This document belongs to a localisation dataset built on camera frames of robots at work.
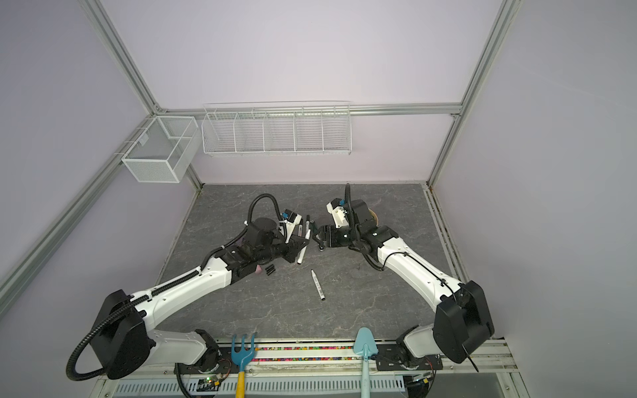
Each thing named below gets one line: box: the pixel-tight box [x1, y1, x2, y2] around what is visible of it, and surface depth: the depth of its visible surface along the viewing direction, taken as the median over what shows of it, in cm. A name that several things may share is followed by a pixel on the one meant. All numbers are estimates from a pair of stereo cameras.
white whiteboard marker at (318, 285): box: [310, 268, 326, 301], surface depth 90 cm
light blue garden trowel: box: [353, 326, 379, 398], surface depth 75 cm
